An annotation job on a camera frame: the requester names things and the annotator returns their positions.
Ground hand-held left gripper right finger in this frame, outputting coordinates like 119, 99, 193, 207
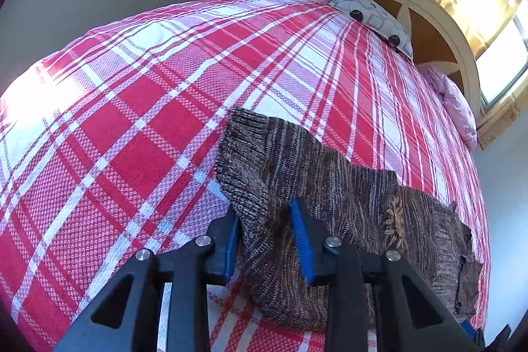
290, 198, 484, 352

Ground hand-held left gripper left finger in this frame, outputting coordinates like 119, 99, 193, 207
53, 207, 242, 352

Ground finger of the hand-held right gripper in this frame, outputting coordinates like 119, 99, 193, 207
460, 320, 485, 339

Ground brown striped knit sweater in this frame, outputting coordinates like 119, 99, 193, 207
215, 107, 483, 332

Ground red plaid blanket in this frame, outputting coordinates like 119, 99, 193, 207
0, 0, 491, 352

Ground pink pillow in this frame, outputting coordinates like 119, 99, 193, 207
416, 62, 479, 151

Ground grey patterned pillow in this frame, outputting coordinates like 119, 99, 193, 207
330, 0, 414, 60

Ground cream wooden headboard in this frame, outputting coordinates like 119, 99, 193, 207
307, 0, 482, 117

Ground window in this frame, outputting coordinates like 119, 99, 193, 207
474, 17, 528, 110

